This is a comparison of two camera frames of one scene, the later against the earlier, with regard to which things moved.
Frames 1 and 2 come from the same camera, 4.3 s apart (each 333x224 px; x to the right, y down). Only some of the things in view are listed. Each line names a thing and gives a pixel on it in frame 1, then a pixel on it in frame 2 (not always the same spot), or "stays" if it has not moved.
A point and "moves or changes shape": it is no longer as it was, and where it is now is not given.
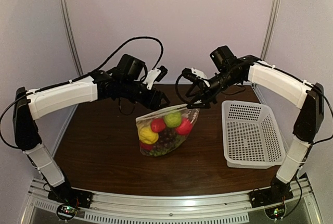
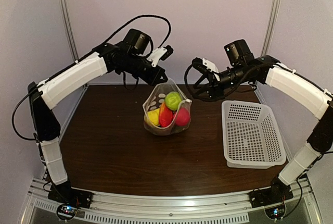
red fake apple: [158, 125] → [166, 116]
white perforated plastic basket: [251, 137] stays
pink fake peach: [186, 127] → [182, 117]
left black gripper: [156, 98] → [152, 71]
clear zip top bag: [161, 132] moves or changes shape
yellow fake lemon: [148, 136] → [154, 116]
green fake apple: [174, 120] → [173, 100]
